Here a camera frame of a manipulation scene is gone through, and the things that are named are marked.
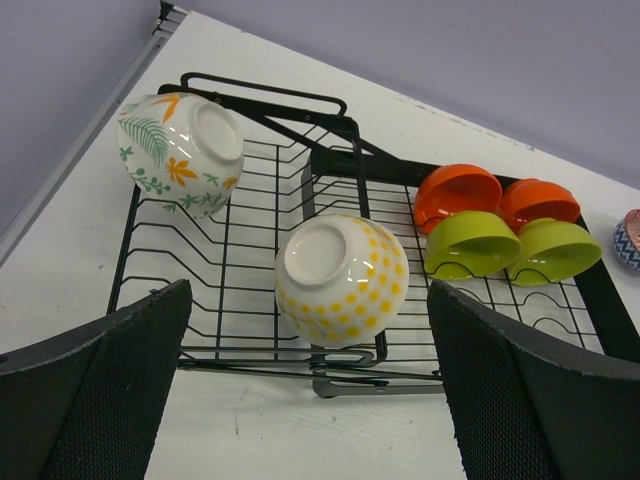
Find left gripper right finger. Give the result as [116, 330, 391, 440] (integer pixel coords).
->
[427, 280, 639, 479]

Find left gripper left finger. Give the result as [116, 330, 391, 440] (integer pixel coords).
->
[1, 280, 192, 479]

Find green bowl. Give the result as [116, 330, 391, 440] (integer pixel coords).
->
[507, 218, 602, 286]
[424, 211, 522, 280]

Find blue patterned bowl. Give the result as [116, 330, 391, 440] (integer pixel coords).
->
[612, 209, 640, 274]

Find orange bowl right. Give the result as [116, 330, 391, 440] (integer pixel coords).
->
[499, 178, 581, 231]

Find orange bowl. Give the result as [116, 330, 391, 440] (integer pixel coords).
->
[499, 178, 581, 231]
[413, 164, 503, 234]

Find white bowl yellow dots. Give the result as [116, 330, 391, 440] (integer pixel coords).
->
[274, 214, 410, 348]

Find orange bowl left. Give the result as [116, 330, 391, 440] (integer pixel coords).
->
[413, 164, 503, 234]

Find white bowl leaf pattern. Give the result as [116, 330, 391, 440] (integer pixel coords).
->
[116, 92, 244, 219]

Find black wire dish rack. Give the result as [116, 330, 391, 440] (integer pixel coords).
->
[108, 73, 639, 398]

